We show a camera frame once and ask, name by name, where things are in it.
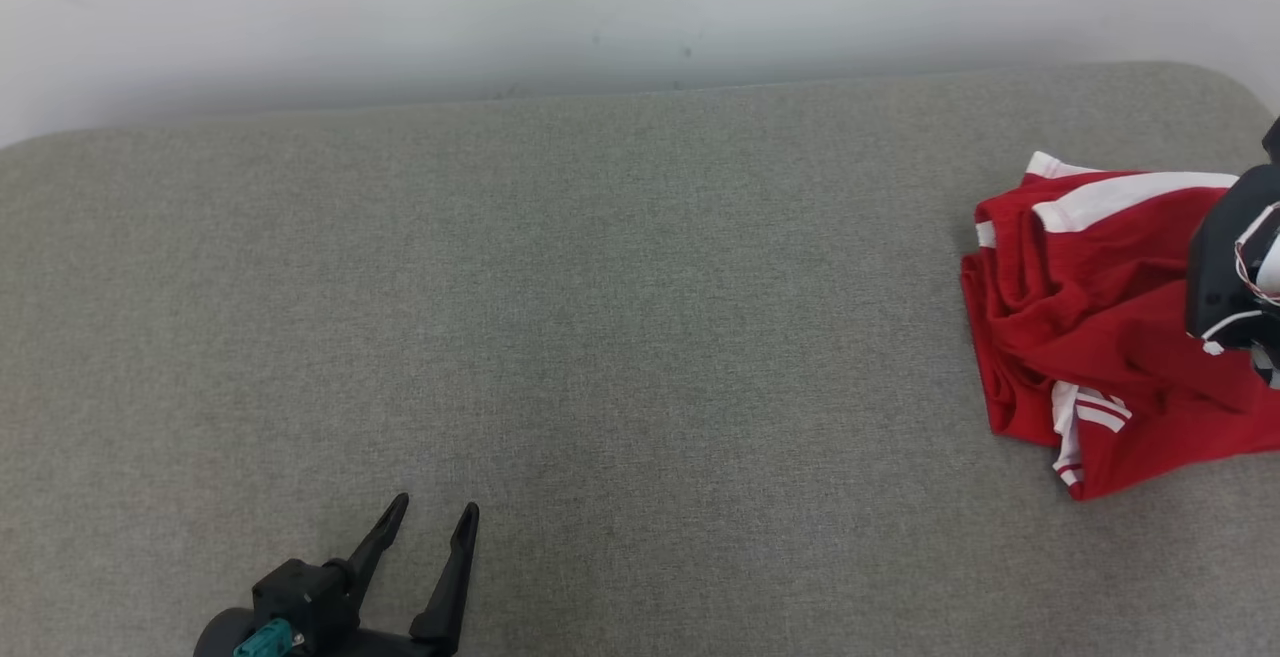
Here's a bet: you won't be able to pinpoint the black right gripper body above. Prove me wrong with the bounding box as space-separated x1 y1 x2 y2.
1185 164 1280 349

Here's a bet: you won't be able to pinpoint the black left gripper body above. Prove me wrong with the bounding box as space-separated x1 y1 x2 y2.
299 626 458 657

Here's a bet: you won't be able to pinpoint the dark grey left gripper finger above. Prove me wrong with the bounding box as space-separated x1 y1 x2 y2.
344 492 410 590
409 501 482 650

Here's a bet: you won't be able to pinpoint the red shorts white stripe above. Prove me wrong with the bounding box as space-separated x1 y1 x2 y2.
974 168 1280 410

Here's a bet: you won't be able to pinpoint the red Bulls jersey white sleeves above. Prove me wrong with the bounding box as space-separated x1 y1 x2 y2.
960 150 1280 502

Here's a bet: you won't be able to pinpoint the red white twisted wires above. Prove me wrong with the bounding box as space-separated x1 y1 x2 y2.
1232 201 1280 304

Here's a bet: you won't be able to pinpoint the teal left camera connector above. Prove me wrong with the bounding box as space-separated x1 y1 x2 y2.
232 621 307 657

